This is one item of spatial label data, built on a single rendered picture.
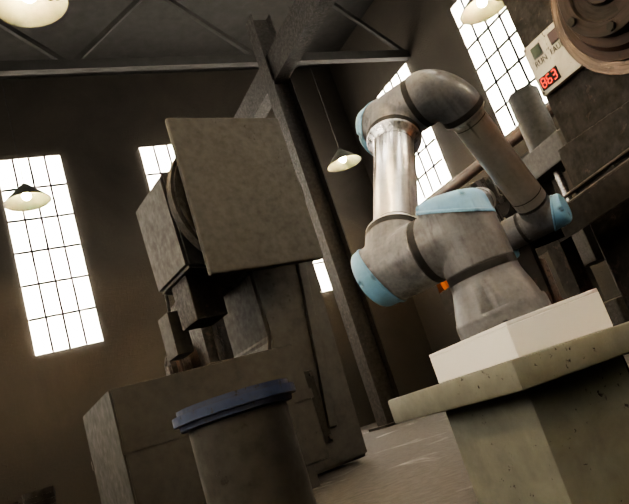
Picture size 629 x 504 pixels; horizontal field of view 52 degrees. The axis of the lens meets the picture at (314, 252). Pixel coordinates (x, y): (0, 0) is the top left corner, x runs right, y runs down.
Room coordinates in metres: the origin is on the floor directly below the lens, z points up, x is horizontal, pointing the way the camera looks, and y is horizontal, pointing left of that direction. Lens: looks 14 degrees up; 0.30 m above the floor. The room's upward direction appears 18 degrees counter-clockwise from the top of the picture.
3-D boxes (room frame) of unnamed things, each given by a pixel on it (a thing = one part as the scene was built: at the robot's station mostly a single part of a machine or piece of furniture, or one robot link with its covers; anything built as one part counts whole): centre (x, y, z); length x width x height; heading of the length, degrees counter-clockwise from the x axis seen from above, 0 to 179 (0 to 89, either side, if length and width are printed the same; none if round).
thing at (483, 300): (1.05, -0.25, 0.40); 0.15 x 0.15 x 0.10
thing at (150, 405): (3.64, 0.90, 0.39); 1.03 x 0.83 x 0.79; 122
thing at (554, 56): (1.89, -0.94, 1.15); 0.26 x 0.02 x 0.18; 28
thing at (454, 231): (1.05, -0.24, 0.52); 0.13 x 0.12 x 0.14; 55
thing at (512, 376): (1.05, -0.25, 0.28); 0.32 x 0.32 x 0.04; 29
